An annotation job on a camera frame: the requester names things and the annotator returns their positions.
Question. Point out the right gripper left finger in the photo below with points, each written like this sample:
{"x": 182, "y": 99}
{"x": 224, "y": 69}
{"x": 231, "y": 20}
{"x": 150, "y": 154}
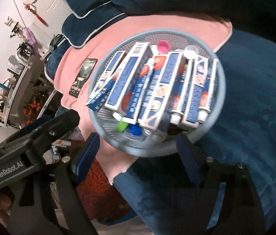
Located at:
{"x": 33, "y": 209}

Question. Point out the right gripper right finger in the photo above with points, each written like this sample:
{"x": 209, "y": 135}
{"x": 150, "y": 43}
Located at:
{"x": 227, "y": 201}

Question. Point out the blue bottle cap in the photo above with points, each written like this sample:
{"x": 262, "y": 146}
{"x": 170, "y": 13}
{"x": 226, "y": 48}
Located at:
{"x": 135, "y": 130}

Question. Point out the green bottle cap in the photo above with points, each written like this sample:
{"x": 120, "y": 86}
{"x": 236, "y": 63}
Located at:
{"x": 121, "y": 126}

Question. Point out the blue toothpaste box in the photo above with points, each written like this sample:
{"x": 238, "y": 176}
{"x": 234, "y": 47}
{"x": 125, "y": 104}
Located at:
{"x": 126, "y": 80}
{"x": 96, "y": 102}
{"x": 112, "y": 65}
{"x": 190, "y": 115}
{"x": 156, "y": 112}
{"x": 137, "y": 95}

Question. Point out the dark blue velvet blanket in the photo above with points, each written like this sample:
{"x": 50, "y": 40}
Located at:
{"x": 158, "y": 188}

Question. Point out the black smartphone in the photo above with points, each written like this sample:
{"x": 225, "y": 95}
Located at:
{"x": 82, "y": 76}

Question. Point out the pink towel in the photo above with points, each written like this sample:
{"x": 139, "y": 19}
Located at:
{"x": 211, "y": 29}

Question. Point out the toothpaste tube white cap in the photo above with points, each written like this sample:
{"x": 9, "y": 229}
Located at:
{"x": 181, "y": 98}
{"x": 207, "y": 95}

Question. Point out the grey mesh round basket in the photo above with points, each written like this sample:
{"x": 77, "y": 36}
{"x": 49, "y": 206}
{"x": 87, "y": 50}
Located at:
{"x": 151, "y": 144}

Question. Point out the pink bottle cap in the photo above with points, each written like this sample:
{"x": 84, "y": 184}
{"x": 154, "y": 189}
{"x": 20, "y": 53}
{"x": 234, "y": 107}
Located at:
{"x": 163, "y": 47}

